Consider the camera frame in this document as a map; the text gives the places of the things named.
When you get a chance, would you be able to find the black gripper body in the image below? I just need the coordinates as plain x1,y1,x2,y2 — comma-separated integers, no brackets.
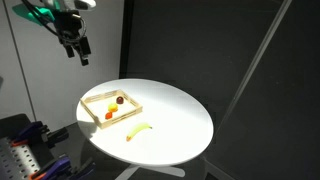
54,9,88,47

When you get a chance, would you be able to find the yellow toy fruit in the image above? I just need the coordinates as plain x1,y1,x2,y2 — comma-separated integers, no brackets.
107,102,119,112

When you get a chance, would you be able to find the wooden tray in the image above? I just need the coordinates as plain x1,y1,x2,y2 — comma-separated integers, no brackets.
80,88,144,130

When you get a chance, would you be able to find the yellow toy banana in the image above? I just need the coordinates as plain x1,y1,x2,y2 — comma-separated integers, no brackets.
125,122,153,142

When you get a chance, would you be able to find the purple clamp with orange tips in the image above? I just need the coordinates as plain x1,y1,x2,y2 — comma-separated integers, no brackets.
9,120,70,150
28,154,96,180

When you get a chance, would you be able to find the perforated metal plate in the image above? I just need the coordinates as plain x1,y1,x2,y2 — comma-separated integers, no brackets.
0,138,43,180

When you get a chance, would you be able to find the white table base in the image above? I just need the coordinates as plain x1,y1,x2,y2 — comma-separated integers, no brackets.
114,163,186,180

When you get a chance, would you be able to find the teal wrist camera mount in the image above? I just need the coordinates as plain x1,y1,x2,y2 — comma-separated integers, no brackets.
12,0,63,26

